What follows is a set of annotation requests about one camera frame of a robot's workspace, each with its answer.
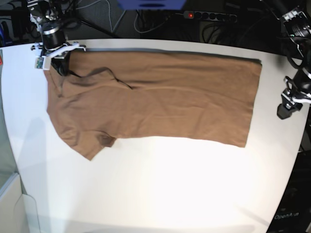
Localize black OpenArm base box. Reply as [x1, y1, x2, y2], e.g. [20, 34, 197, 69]
[267, 151, 311, 233]

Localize brown T-shirt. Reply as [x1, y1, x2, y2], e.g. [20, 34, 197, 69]
[44, 51, 262, 160]

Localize white bin at left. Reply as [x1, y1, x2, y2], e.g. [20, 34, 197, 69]
[0, 173, 41, 233]

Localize black power strip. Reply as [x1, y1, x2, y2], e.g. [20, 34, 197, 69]
[182, 11, 238, 23]

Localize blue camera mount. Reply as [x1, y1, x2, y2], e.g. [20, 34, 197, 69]
[117, 0, 186, 10]

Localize black tripod stand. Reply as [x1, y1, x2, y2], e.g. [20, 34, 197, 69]
[0, 0, 120, 39]

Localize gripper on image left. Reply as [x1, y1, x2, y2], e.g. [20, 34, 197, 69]
[31, 42, 86, 76]

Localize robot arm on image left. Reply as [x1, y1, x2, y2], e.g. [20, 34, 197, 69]
[27, 0, 86, 76]

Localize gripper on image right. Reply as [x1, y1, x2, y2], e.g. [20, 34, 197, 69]
[276, 77, 311, 119]

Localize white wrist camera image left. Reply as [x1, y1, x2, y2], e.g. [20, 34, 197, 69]
[35, 56, 52, 70]

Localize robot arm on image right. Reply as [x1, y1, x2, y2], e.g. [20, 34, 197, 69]
[262, 0, 311, 120]

